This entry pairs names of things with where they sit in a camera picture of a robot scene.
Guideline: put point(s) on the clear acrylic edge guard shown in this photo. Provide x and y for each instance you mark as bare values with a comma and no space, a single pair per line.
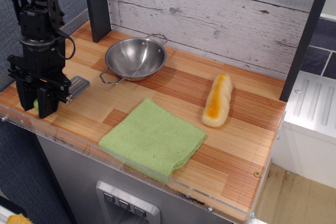
126,163

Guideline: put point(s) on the toy bread loaf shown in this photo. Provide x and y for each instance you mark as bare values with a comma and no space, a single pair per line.
217,105

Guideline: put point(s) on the white toy sink unit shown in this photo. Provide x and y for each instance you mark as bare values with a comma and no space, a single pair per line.
305,143

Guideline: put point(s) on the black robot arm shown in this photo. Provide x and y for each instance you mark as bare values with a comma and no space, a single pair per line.
40,23

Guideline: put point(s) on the dark left frame post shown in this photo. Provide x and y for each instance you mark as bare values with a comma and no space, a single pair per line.
99,18

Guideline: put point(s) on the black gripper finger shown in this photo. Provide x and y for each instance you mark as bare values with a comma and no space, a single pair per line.
26,93
47,102

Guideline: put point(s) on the green handled grey spatula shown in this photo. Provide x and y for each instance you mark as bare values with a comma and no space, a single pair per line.
78,86

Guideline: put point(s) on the green folded cloth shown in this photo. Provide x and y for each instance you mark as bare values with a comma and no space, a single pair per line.
153,141

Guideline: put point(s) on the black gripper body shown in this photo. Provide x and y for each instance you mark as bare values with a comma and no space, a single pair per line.
42,66

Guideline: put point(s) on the dark right frame post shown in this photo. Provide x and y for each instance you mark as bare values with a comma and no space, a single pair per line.
308,31

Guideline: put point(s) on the dark frame post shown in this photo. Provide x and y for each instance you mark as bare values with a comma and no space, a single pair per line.
99,18
308,31

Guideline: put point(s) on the yellow object in corner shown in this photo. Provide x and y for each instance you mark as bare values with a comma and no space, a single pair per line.
18,219

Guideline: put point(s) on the grey toy kitchen cabinet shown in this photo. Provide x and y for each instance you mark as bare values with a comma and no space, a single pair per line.
118,192

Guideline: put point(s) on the silver button panel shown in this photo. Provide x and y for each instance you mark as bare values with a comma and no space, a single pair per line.
119,206

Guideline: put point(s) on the stainless steel pot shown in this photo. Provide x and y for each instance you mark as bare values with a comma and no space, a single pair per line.
136,58

